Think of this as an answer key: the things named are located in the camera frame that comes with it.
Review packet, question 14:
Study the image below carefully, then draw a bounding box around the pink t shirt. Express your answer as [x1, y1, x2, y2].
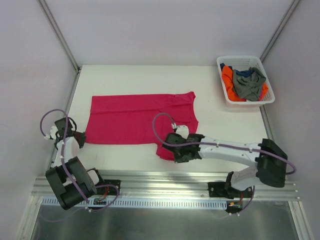
[85, 91, 199, 161]

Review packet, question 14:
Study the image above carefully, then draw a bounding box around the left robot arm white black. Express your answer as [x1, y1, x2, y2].
[45, 117, 105, 210]

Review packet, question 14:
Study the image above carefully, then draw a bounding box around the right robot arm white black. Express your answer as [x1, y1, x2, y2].
[162, 133, 288, 199]

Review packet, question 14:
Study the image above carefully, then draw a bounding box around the orange t shirt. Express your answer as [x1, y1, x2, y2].
[222, 65, 268, 102]

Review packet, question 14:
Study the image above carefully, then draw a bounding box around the grey t shirt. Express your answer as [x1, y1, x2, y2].
[232, 67, 267, 102]

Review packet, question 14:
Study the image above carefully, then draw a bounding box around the blue t shirt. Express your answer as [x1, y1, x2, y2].
[219, 63, 254, 78]

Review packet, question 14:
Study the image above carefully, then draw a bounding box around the white plastic laundry basket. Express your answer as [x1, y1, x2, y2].
[216, 55, 275, 107]

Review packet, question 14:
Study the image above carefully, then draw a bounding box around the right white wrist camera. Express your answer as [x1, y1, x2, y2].
[171, 123, 190, 139]

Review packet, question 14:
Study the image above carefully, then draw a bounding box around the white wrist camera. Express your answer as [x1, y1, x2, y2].
[171, 123, 190, 139]
[44, 126, 58, 140]

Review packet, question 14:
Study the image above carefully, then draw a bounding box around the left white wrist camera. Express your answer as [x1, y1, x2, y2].
[44, 126, 58, 140]

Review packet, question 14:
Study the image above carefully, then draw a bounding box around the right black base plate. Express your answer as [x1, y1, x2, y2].
[207, 182, 253, 200]

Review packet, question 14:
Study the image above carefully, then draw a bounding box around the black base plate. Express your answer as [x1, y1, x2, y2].
[96, 179, 121, 197]
[207, 182, 253, 200]

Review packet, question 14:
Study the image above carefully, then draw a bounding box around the aluminium mounting rail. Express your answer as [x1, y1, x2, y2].
[32, 169, 300, 201]

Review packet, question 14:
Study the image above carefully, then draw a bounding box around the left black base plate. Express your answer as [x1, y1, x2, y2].
[96, 179, 121, 197]

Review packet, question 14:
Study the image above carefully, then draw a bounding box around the white slotted cable duct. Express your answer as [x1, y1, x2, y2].
[41, 197, 228, 209]

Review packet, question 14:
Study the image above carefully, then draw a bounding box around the left aluminium frame post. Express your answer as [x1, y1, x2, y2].
[37, 0, 81, 73]

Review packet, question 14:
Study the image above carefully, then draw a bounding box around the aluminium frame post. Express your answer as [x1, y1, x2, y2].
[260, 0, 302, 62]
[37, 0, 81, 73]

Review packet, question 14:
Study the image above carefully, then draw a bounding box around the right aluminium frame post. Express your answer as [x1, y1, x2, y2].
[260, 0, 302, 62]

